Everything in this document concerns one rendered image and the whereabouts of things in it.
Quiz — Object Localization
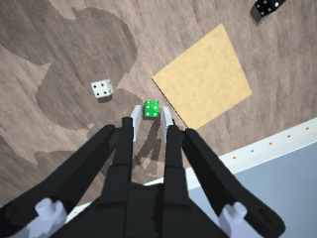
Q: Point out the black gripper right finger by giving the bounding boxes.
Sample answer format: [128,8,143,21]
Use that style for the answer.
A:
[160,107,285,238]

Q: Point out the green die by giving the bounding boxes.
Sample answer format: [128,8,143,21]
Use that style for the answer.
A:
[145,100,159,117]

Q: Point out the white die with black pips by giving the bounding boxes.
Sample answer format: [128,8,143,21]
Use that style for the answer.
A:
[91,79,114,98]

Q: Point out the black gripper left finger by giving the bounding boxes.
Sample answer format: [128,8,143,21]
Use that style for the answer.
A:
[0,105,141,238]

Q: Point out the tan flat mat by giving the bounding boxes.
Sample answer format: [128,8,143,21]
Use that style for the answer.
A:
[152,24,252,130]

